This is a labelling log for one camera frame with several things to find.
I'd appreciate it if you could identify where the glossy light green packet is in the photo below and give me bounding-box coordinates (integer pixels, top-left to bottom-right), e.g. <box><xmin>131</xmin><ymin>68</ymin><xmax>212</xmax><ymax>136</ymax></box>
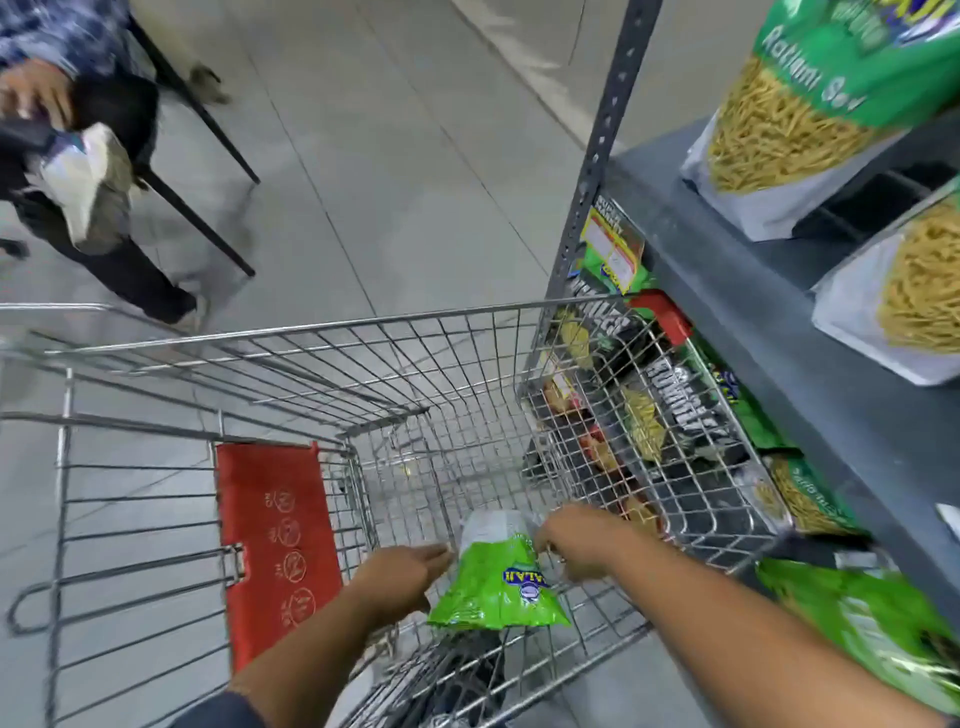
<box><xmin>755</xmin><ymin>556</ymin><xmax>960</xmax><ymax>718</ymax></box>

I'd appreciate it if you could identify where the person's left forearm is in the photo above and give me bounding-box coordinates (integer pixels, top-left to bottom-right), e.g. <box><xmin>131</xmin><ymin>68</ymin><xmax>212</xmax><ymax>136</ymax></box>
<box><xmin>228</xmin><ymin>592</ymin><xmax>410</xmax><ymax>728</ymax></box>

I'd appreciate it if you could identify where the person's right hand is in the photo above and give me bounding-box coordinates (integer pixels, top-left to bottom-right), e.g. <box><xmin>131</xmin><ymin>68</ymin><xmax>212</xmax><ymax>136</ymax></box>
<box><xmin>533</xmin><ymin>503</ymin><xmax>647</xmax><ymax>585</ymax></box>

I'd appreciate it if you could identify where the red cart corner bumper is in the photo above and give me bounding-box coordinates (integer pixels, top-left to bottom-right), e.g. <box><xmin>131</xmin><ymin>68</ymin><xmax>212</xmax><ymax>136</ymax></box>
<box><xmin>628</xmin><ymin>290</ymin><xmax>695</xmax><ymax>348</ymax></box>

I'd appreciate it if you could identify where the red plastic cart seat flap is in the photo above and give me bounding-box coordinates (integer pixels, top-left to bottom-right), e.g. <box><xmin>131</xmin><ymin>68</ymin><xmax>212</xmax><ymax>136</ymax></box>
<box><xmin>215</xmin><ymin>442</ymin><xmax>346</xmax><ymax>673</ymax></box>

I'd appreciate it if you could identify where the green chips packet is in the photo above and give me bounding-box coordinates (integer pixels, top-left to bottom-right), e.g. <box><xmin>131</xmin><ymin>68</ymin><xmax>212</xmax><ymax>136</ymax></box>
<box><xmin>689</xmin><ymin>333</ymin><xmax>793</xmax><ymax>453</ymax></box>

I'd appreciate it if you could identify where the green Balaji snack packet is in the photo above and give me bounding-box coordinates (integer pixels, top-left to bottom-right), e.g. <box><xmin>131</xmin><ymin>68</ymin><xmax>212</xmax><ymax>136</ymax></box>
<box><xmin>427</xmin><ymin>511</ymin><xmax>573</xmax><ymax>633</ymax></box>

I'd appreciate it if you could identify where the metal wire shopping cart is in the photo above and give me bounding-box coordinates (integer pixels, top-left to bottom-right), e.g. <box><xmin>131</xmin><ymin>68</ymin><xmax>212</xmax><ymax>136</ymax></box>
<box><xmin>0</xmin><ymin>288</ymin><xmax>796</xmax><ymax>728</ymax></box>

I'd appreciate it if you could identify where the dark green noodle snack pouch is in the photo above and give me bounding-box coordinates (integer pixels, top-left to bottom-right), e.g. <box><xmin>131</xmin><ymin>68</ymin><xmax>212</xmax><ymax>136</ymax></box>
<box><xmin>811</xmin><ymin>176</ymin><xmax>960</xmax><ymax>388</ymax></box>
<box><xmin>678</xmin><ymin>0</ymin><xmax>960</xmax><ymax>243</ymax></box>

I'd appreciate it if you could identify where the grey metal shelf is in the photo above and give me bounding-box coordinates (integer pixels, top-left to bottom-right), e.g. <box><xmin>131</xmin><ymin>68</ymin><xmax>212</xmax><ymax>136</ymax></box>
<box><xmin>543</xmin><ymin>0</ymin><xmax>960</xmax><ymax>601</ymax></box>

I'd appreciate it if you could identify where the person's dark blue shirt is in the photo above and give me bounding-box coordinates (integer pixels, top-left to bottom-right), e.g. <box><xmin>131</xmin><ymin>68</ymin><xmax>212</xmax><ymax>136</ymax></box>
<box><xmin>168</xmin><ymin>689</ymin><xmax>268</xmax><ymax>728</ymax></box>

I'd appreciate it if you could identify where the black chair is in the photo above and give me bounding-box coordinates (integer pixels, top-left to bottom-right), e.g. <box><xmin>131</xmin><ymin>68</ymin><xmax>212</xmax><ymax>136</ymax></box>
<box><xmin>123</xmin><ymin>13</ymin><xmax>262</xmax><ymax>279</ymax></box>

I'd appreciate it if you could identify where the person's right forearm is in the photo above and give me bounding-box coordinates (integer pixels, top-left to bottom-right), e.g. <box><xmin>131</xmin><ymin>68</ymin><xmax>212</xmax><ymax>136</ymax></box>
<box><xmin>614</xmin><ymin>536</ymin><xmax>954</xmax><ymax>728</ymax></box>

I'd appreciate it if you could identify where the person's left hand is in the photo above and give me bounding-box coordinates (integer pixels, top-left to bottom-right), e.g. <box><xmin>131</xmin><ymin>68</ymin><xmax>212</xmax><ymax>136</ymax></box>
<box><xmin>348</xmin><ymin>543</ymin><xmax>455</xmax><ymax>628</ymax></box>

